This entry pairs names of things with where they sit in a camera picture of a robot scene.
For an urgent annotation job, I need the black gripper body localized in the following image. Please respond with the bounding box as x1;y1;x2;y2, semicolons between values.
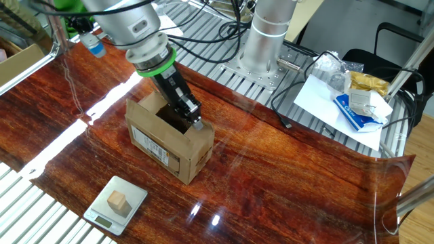
151;64;187;111

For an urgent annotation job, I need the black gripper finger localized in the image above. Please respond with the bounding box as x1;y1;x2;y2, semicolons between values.
172;102;194;128
182;91;205;132

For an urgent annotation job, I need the brown cardboard shipping box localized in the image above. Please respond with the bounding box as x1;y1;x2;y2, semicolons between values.
124;90;216;186

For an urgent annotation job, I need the open brown storage carton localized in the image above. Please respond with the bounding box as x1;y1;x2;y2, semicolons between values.
0;35;45;87

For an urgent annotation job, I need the silver digital kitchen scale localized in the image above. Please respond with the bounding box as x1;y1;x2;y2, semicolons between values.
83;175;149;237

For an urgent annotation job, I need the glossy wood-grain table mat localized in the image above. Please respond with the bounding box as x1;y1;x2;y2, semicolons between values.
0;25;416;244

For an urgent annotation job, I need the small wooden cube block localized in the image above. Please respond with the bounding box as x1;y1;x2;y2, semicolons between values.
106;190;132;217

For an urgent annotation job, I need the white paper sheet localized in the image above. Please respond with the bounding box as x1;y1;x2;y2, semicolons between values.
293;73;384;152

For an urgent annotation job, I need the green cloth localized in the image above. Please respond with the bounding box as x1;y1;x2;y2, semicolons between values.
52;0;89;38

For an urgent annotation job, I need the clear plastic bag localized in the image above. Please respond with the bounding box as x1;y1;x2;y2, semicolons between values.
311;50;364;92

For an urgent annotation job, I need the beige board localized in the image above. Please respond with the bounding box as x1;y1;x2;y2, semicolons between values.
284;0;326;43

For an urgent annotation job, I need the blue tissue pack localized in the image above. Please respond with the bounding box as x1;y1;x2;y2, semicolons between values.
332;94;384;133

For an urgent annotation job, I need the small white square packet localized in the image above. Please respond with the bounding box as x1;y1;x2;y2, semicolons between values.
348;87;374;118

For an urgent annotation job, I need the person in camouflage jacket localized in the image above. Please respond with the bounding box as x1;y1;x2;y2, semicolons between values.
0;0;45;45

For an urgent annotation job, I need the gold foil bag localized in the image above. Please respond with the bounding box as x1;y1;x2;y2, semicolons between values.
349;70;390;98

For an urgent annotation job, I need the black chair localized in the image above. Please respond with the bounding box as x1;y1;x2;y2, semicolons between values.
342;22;434;126

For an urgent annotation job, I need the white crumpled tissue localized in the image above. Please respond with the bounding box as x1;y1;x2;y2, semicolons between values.
368;90;394;125

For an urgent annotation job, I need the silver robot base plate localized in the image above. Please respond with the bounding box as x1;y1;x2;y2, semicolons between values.
219;40;315;92

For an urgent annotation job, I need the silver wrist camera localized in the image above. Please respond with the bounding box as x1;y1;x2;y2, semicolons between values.
79;32;106;59

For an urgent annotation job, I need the black USB cable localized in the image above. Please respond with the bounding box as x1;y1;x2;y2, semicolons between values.
270;49;347;129

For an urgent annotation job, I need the silver cable connector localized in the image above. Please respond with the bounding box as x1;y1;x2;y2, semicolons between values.
276;56;305;74

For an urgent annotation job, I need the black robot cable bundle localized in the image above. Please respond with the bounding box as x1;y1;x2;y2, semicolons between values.
30;0;258;65

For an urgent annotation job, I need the aluminium frame post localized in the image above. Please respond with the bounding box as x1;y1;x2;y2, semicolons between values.
39;0;76;58
384;33;434;102
396;176;434;218

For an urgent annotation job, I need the thick black cable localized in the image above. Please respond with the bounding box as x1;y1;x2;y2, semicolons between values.
382;66;427;129

